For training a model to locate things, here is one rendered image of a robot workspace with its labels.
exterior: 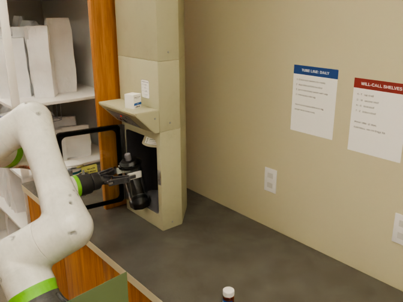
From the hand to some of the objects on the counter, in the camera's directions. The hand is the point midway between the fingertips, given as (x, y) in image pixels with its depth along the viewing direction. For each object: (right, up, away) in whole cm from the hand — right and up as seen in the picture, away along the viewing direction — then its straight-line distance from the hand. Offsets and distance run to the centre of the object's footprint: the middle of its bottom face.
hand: (131, 171), depth 205 cm
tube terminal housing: (+14, -21, +21) cm, 33 cm away
